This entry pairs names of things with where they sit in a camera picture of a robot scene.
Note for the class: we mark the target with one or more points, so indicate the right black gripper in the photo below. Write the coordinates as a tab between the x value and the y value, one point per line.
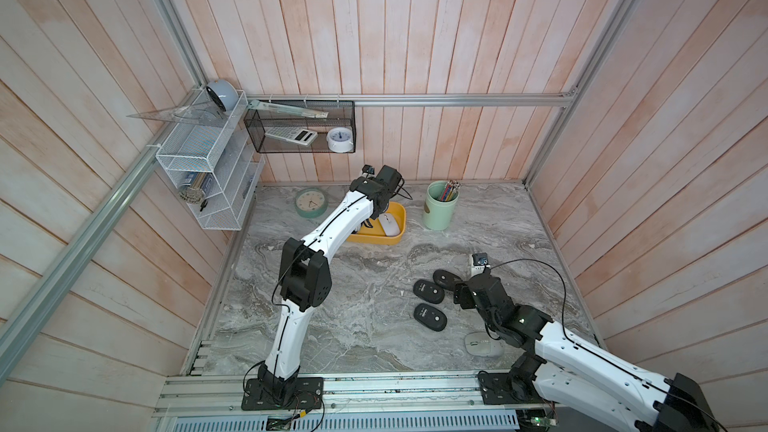
462	290

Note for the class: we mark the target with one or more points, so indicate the white mouse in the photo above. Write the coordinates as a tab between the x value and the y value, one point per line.
389	225

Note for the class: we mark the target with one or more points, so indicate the black mouse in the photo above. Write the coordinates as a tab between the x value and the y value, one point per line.
428	291
430	317
446	279

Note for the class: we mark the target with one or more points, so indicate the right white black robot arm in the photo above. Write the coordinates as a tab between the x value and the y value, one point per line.
557	366

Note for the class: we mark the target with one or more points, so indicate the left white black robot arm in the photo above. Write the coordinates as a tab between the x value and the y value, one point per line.
305	281

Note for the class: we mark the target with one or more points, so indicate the yellow plastic storage box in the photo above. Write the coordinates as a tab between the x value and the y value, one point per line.
375	235

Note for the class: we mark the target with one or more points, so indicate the green pen cup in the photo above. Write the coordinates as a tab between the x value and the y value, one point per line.
437	215

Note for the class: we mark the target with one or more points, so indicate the white tape roll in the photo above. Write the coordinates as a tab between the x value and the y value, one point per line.
340	140

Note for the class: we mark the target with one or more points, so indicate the green round clock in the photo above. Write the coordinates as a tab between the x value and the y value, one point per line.
310	202

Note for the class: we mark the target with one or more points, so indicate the pens in cup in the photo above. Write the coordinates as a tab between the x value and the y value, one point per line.
450	191

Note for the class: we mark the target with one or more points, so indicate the white calculator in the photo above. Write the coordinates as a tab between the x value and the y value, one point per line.
293	135

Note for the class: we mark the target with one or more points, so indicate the green ruler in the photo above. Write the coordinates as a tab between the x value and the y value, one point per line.
286	109

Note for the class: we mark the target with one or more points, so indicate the rolled items on shelf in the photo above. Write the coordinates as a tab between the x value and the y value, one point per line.
194	187

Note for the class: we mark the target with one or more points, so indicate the grey round speaker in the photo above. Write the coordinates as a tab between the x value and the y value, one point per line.
223	94

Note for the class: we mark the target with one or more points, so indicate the clear triangle ruler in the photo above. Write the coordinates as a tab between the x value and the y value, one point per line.
205	114

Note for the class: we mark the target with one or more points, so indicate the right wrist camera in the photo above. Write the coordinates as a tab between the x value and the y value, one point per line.
479	263

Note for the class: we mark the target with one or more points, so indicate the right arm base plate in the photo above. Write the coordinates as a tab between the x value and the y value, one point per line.
507	388

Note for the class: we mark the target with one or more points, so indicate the aluminium front rail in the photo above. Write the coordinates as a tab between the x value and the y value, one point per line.
208	395

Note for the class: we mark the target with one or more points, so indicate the black wire basket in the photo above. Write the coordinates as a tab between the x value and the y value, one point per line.
340	114

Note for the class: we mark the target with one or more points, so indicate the white wire shelf rack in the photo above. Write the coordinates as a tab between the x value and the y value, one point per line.
227	153

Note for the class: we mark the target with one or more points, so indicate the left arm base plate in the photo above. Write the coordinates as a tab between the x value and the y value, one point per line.
303	393

